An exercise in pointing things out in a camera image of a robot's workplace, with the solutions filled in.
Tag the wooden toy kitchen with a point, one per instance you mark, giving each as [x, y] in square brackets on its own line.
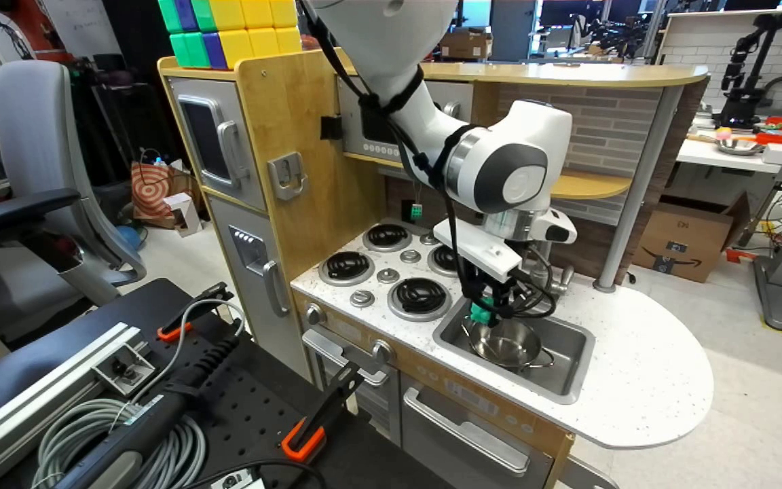
[318, 118]

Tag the brown cardboard shipping box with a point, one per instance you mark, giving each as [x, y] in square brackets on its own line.
[686, 239]

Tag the grey toy phone holder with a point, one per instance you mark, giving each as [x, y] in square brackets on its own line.
[286, 174]

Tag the aluminium extrusion rail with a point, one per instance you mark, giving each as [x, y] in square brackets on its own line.
[48, 390]

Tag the multicoloured cube stack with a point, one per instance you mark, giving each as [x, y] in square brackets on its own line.
[246, 27]

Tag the black perforated breadboard table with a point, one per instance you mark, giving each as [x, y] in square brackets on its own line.
[255, 397]

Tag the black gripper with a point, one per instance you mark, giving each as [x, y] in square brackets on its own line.
[513, 283]

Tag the grey kitchen support pole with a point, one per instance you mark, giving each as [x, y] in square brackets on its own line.
[637, 190]

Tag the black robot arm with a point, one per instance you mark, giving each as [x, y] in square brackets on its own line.
[754, 64]

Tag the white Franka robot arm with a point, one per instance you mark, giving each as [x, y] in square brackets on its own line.
[500, 173]

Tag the orange black bar clamp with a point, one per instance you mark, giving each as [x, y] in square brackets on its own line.
[193, 315]
[318, 419]

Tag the black toy stove burner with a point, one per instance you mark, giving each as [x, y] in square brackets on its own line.
[387, 237]
[420, 296]
[444, 260]
[345, 268]

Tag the grey stove knob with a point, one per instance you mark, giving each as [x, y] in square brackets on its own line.
[390, 275]
[361, 296]
[410, 256]

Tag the grey office chair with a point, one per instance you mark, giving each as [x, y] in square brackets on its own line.
[33, 118]

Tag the white work table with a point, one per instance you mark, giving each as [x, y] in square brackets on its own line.
[745, 159]

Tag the silver metal pot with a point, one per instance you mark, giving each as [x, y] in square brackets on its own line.
[513, 342]

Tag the grey toy sink basin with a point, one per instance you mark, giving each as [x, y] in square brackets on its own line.
[565, 356]

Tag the grey toy microwave door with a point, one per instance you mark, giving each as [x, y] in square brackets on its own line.
[216, 140]

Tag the green toy grapes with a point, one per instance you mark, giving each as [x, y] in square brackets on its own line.
[479, 315]

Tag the orange patterned bag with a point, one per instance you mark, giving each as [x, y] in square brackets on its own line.
[151, 193]

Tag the small green cup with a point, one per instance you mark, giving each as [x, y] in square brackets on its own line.
[417, 213]

